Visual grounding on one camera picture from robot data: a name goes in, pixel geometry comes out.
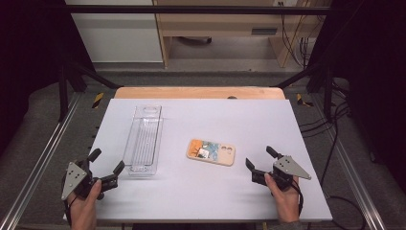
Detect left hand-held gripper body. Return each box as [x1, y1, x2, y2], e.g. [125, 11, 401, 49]
[60, 158, 120, 201]

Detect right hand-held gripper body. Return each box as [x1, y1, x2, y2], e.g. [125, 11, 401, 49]
[251, 153, 312, 193]

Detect clear plastic storage tray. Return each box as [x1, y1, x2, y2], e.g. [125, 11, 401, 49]
[122, 104, 165, 177]

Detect person's left hand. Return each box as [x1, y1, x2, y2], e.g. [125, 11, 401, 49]
[66, 179, 103, 222]

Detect person's right hand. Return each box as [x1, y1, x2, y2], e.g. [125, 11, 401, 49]
[263, 173, 302, 224]

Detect wooden table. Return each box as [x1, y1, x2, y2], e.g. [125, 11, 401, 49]
[113, 85, 286, 101]

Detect black curtain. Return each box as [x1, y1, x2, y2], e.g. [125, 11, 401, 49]
[0, 0, 95, 157]
[307, 0, 406, 188]

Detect white cabinet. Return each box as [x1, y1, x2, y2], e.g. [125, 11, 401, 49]
[64, 0, 164, 64]

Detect light wooden desk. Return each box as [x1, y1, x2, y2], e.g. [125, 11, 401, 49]
[152, 0, 324, 69]

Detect left hand-held gripper black cable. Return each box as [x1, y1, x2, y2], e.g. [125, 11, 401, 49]
[62, 195, 79, 226]

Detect hand-held gripper black cable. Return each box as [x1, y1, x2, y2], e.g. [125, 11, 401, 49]
[62, 195, 79, 226]
[288, 181, 305, 219]

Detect right hand-held gripper black cable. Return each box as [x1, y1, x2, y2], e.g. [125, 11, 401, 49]
[288, 181, 305, 219]

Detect aluminium rail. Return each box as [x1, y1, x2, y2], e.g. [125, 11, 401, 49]
[0, 92, 82, 230]
[309, 95, 388, 230]

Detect black floor cables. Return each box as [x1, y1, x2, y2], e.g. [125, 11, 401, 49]
[299, 78, 369, 230]

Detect black frame strut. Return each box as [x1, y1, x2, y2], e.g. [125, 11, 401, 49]
[270, 61, 335, 122]
[57, 59, 123, 123]

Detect hanging cable bundle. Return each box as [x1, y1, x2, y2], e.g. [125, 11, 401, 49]
[278, 1, 319, 69]

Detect black horizontal frame bar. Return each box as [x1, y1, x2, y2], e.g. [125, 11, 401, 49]
[63, 4, 331, 15]

